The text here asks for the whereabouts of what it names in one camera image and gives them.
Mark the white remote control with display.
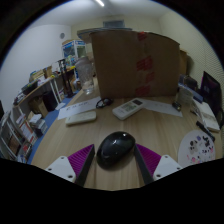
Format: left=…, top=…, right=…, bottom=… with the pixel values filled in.
left=111, top=97, right=145, bottom=121

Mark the wooden side desk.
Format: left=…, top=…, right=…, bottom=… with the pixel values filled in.
left=13, top=66, right=76, bottom=113

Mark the black office chair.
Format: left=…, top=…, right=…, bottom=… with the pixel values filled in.
left=199, top=70, right=224, bottom=116

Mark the flat white remote control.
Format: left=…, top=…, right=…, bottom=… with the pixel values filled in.
left=64, top=110, right=98, bottom=127

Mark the grey window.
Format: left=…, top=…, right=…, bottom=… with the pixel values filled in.
left=102, top=19, right=125, bottom=29

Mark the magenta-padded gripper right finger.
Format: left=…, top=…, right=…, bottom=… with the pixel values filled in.
left=133, top=143, right=184, bottom=186

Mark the small dark clip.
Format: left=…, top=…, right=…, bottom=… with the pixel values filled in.
left=171, top=101, right=183, bottom=112

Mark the white and blue cabinet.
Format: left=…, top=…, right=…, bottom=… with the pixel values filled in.
left=61, top=39, right=88, bottom=68

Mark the black computer mouse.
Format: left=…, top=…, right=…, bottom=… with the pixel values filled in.
left=96, top=131, right=137, bottom=169

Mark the open brown cardboard box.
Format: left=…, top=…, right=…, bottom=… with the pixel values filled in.
left=179, top=49, right=192, bottom=76

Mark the blue book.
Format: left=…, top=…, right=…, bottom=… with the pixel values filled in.
left=178, top=81, right=204, bottom=103

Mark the white book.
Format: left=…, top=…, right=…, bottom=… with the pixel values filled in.
left=191, top=98, right=221, bottom=133

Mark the white shelf unit with books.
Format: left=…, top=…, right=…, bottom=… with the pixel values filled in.
left=0, top=109, right=49, bottom=164

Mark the clear glass jar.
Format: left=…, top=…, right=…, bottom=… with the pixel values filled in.
left=74, top=56, right=95, bottom=95

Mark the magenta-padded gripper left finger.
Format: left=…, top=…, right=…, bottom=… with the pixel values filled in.
left=44, top=143, right=97, bottom=188

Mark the round white printed mouse pad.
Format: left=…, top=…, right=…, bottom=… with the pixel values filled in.
left=177, top=129, right=217, bottom=169

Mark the black marker pen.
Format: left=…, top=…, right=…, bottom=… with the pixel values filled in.
left=195, top=120, right=216, bottom=143

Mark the black floor stand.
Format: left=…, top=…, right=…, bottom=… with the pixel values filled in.
left=57, top=58, right=74, bottom=98

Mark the white round stack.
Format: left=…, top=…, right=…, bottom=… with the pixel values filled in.
left=176, top=87, right=194, bottom=106

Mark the large brown cardboard box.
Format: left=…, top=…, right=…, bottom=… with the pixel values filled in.
left=90, top=29, right=183, bottom=99

